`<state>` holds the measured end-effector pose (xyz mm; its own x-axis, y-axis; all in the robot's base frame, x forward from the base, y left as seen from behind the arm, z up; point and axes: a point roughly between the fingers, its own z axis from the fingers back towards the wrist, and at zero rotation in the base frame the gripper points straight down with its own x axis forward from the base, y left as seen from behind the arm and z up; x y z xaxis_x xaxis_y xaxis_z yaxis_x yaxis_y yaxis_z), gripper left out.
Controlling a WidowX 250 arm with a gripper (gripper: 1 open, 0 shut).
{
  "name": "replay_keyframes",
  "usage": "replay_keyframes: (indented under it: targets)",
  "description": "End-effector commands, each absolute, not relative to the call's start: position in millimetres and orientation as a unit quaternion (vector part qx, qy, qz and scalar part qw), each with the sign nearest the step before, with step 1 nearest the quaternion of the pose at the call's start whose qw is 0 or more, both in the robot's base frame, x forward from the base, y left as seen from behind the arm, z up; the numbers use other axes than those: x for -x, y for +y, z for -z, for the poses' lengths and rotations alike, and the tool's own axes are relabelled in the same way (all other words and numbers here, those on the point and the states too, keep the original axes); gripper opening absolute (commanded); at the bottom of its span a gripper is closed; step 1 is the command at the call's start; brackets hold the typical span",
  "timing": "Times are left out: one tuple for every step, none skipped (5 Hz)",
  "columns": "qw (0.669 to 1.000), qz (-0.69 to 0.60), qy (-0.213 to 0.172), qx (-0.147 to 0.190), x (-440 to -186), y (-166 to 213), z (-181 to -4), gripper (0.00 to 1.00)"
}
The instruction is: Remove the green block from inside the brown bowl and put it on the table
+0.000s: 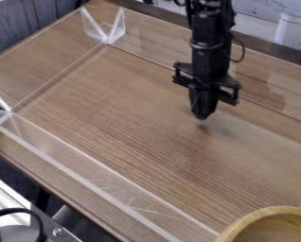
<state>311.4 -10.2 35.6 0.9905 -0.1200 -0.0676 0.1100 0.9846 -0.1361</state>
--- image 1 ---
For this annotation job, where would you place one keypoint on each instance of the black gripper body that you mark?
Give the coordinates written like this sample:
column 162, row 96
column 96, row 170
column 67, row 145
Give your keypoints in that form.
column 223, row 87

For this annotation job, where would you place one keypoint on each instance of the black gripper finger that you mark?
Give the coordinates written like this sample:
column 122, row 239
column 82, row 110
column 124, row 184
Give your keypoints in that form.
column 210, row 99
column 194, row 93

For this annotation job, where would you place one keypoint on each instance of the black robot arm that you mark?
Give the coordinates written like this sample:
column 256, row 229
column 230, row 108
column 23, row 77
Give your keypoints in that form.
column 205, row 75

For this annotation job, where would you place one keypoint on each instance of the brown wooden bowl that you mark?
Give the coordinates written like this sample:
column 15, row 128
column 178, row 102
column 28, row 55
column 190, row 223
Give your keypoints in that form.
column 273, row 224

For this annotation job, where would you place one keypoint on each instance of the white container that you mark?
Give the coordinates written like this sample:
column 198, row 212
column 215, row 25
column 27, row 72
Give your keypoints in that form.
column 288, row 33

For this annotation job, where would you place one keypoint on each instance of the clear acrylic table barrier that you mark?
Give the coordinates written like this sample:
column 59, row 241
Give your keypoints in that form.
column 96, row 125

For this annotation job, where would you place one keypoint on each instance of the grey metal bracket with screw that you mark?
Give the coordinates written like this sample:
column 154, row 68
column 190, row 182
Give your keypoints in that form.
column 55, row 232

